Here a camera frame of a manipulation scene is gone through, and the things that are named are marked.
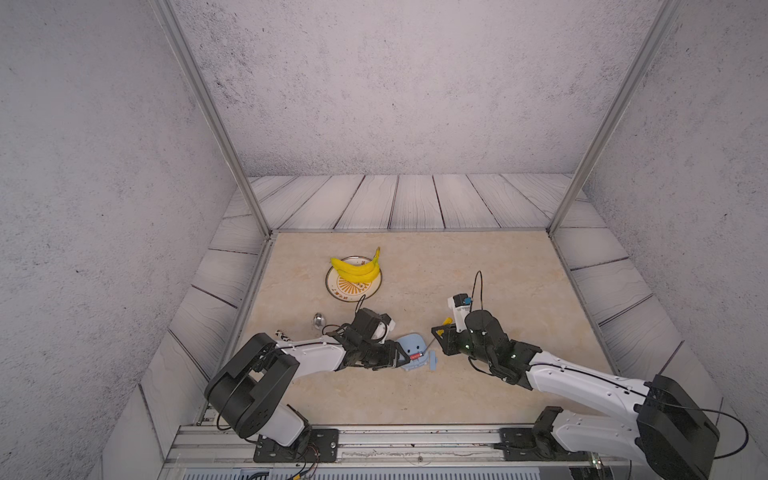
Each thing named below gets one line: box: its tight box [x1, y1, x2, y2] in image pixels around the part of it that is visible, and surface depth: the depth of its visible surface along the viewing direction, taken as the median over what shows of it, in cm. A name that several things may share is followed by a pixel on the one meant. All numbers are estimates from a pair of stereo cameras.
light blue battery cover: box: [429, 350, 439, 371], surface depth 88 cm
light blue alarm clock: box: [397, 333, 428, 371], surface depth 88 cm
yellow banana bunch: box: [330, 246, 381, 283], surface depth 105 cm
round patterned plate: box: [325, 255, 383, 303], surface depth 106 cm
